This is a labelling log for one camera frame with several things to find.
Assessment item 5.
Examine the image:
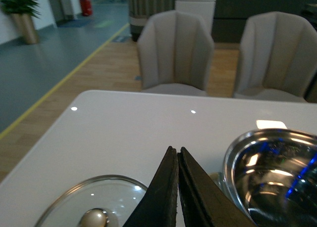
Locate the red fire extinguisher box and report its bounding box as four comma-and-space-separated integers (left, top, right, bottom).
79, 0, 93, 16

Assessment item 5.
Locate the white refrigerator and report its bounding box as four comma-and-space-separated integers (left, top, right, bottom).
175, 0, 216, 34

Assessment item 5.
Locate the white electric cooking pot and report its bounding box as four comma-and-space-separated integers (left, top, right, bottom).
210, 128, 317, 227

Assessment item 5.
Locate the grey curtain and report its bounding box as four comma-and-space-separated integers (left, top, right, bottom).
128, 0, 175, 42

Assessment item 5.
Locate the left beige upholstered chair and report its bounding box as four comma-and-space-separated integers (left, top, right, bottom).
137, 10, 214, 96

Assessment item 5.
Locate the dark kitchen counter cabinet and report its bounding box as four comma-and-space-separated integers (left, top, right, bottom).
211, 0, 317, 43

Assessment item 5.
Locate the right beige upholstered chair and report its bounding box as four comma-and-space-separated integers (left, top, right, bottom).
232, 11, 317, 102

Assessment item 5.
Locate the glass pot lid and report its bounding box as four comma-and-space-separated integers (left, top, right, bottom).
35, 175, 147, 227

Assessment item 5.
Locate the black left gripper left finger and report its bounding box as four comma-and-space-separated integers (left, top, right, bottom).
124, 146, 179, 227

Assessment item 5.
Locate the beige upholstered chair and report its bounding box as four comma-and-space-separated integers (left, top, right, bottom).
137, 10, 214, 96
232, 11, 317, 102

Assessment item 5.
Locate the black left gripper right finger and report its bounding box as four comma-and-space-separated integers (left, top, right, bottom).
177, 147, 255, 227

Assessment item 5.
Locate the potted green plant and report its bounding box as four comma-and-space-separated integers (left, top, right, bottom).
0, 0, 41, 45

